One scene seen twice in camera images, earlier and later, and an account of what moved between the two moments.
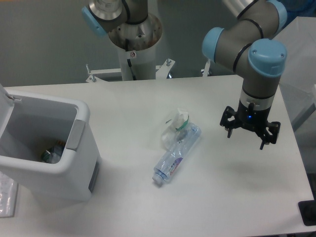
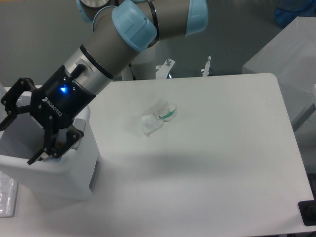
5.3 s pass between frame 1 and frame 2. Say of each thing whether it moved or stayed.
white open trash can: stayed
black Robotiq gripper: moved
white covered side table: stayed
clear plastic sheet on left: stayed
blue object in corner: stayed
